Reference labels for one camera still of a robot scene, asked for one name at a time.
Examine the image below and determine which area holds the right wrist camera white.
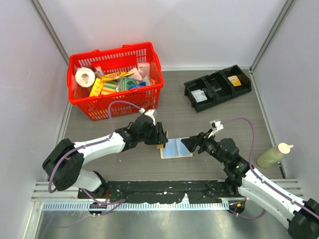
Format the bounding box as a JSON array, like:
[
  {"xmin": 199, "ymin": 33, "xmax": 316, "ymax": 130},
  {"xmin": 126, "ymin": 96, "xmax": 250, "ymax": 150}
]
[{"xmin": 208, "ymin": 119, "xmax": 224, "ymax": 138}]

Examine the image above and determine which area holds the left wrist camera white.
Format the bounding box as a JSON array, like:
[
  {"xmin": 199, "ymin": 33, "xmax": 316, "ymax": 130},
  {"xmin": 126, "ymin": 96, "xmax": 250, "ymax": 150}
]
[{"xmin": 139, "ymin": 108, "xmax": 157, "ymax": 125}]

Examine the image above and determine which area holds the yellow box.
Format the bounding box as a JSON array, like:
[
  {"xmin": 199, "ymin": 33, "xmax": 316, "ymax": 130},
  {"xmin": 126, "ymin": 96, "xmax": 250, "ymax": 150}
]
[{"xmin": 89, "ymin": 78, "xmax": 104, "ymax": 97}]

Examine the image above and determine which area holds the red plastic shopping basket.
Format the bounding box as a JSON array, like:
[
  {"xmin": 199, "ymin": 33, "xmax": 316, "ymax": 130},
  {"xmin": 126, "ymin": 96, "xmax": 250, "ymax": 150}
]
[{"xmin": 67, "ymin": 42, "xmax": 164, "ymax": 120}]

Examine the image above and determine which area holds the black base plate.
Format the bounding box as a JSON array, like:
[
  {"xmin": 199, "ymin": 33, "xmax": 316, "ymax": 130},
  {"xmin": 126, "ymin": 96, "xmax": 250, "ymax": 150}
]
[{"xmin": 90, "ymin": 180, "xmax": 242, "ymax": 204}]

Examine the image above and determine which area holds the beige leather card holder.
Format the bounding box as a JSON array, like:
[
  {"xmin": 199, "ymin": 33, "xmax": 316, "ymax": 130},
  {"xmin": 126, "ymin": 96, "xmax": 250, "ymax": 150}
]
[{"xmin": 160, "ymin": 138, "xmax": 193, "ymax": 159}]

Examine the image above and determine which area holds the yellow snack bag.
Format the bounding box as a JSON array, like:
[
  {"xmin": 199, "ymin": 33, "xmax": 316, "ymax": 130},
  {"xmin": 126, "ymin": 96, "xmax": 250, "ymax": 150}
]
[{"xmin": 101, "ymin": 72, "xmax": 134, "ymax": 82}]

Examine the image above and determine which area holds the green liquid squeeze bottle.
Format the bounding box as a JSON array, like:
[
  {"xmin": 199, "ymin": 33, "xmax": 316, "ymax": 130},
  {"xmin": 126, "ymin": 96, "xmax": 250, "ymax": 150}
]
[{"xmin": 257, "ymin": 142, "xmax": 294, "ymax": 168}]

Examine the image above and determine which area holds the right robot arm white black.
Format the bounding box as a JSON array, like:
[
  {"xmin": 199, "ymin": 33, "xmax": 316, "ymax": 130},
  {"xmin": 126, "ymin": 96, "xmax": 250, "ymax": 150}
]
[{"xmin": 181, "ymin": 132, "xmax": 319, "ymax": 239}]

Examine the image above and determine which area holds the white card in bin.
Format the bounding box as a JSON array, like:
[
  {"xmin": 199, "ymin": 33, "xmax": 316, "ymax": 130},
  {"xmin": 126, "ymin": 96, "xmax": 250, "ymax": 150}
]
[{"xmin": 191, "ymin": 90, "xmax": 207, "ymax": 103}]

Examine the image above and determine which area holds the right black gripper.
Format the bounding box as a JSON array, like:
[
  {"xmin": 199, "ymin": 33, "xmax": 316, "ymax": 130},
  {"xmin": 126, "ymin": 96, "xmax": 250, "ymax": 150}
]
[{"xmin": 181, "ymin": 128, "xmax": 228, "ymax": 165}]

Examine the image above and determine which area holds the black bin middle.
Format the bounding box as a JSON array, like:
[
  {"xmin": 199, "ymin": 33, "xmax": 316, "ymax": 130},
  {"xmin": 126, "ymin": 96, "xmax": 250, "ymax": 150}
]
[{"xmin": 204, "ymin": 71, "xmax": 234, "ymax": 105}]

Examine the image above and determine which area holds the black bin left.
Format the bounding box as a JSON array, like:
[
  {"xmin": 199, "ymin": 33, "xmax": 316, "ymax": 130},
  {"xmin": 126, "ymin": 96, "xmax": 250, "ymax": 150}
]
[{"xmin": 183, "ymin": 77, "xmax": 217, "ymax": 112}]

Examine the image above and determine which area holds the white pink box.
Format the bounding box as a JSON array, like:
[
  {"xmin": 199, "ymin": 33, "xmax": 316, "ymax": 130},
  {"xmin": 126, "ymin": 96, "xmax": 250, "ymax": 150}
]
[{"xmin": 137, "ymin": 62, "xmax": 150, "ymax": 78}]

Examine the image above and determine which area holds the yellow green sponge pack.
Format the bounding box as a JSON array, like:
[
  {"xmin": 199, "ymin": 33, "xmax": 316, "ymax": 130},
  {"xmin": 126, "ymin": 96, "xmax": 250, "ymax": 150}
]
[{"xmin": 100, "ymin": 81, "xmax": 118, "ymax": 95}]

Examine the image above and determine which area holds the green packaged item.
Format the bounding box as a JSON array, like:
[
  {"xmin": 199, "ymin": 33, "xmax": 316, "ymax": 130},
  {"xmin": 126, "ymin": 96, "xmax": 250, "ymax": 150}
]
[{"xmin": 116, "ymin": 77, "xmax": 140, "ymax": 92}]

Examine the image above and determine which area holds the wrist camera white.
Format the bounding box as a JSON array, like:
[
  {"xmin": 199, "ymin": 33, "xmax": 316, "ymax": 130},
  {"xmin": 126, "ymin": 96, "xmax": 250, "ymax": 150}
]
[
  {"xmin": 139, "ymin": 108, "xmax": 157, "ymax": 125},
  {"xmin": 208, "ymin": 119, "xmax": 224, "ymax": 138}
]

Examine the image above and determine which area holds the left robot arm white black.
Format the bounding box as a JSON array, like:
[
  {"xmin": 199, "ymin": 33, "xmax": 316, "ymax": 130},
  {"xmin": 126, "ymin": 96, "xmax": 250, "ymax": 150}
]
[{"xmin": 42, "ymin": 115, "xmax": 168, "ymax": 198}]

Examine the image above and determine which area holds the black bin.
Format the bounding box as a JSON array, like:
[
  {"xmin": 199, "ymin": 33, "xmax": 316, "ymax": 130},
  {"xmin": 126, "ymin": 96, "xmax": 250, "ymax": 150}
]
[
  {"xmin": 204, "ymin": 71, "xmax": 234, "ymax": 105},
  {"xmin": 183, "ymin": 77, "xmax": 217, "ymax": 112},
  {"xmin": 221, "ymin": 65, "xmax": 252, "ymax": 98}
]

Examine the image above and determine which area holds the black bin right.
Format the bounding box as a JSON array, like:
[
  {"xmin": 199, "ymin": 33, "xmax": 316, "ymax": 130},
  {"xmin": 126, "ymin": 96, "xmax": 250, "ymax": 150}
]
[{"xmin": 221, "ymin": 65, "xmax": 252, "ymax": 98}]

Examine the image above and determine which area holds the white cable duct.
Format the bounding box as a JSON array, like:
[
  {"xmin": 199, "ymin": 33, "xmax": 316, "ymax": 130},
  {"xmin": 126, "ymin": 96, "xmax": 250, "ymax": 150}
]
[{"xmin": 42, "ymin": 201, "xmax": 229, "ymax": 211}]

